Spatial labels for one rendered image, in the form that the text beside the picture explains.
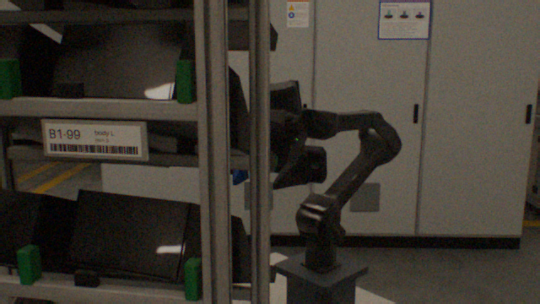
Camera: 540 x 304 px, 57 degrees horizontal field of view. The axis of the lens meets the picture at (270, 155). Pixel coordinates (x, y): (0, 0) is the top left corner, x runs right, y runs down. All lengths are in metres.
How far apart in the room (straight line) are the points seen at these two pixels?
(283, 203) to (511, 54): 1.94
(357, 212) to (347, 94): 0.90
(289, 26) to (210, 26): 3.21
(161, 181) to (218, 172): 3.45
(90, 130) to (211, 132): 0.10
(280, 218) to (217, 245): 3.40
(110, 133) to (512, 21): 3.64
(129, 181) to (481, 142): 2.63
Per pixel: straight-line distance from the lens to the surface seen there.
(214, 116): 0.36
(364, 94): 3.63
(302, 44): 3.57
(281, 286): 1.43
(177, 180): 3.79
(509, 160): 4.02
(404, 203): 3.86
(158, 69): 0.43
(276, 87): 0.88
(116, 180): 3.91
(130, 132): 0.39
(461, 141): 3.86
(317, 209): 0.99
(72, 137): 0.41
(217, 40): 0.36
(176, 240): 0.46
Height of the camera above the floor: 1.51
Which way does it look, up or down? 12 degrees down
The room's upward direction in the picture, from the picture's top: straight up
